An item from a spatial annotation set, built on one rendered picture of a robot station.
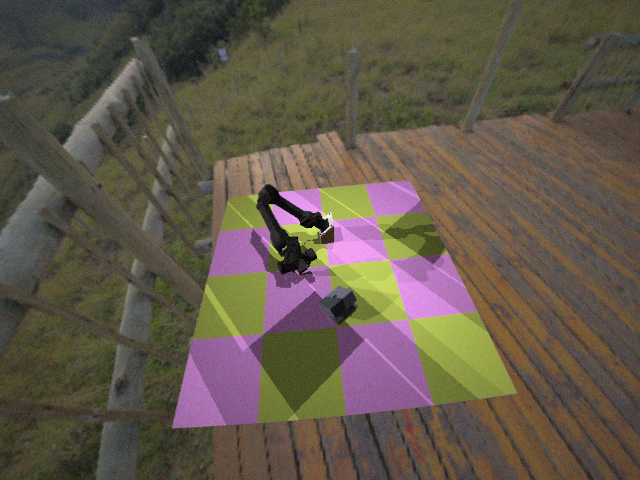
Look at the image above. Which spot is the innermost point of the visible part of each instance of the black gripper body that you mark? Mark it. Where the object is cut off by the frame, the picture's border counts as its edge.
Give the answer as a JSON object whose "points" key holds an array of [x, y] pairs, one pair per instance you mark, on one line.
{"points": [[309, 253]]}

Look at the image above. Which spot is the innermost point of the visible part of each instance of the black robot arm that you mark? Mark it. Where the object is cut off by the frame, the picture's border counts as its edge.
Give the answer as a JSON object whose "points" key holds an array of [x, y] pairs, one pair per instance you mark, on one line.
{"points": [[278, 236]]}

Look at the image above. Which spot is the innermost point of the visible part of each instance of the grey sloped panel with hole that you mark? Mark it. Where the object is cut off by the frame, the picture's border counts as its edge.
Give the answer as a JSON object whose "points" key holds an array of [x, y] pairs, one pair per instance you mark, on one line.
{"points": [[339, 303]]}

